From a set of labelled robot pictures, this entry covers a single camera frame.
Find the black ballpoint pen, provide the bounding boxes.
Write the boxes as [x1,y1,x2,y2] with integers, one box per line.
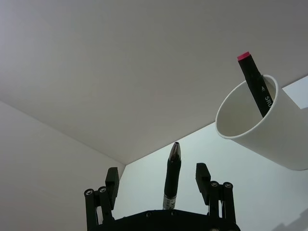
[162,141,182,211]

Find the white paper cup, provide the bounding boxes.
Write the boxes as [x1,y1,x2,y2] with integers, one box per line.
[215,74,308,171]

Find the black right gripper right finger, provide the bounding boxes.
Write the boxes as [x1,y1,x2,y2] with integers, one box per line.
[195,163,237,226]

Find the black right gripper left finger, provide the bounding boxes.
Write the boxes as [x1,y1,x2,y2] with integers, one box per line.
[84,167,120,230]

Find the black marker with pink cap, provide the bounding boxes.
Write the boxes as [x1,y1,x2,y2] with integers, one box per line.
[236,51,274,118]

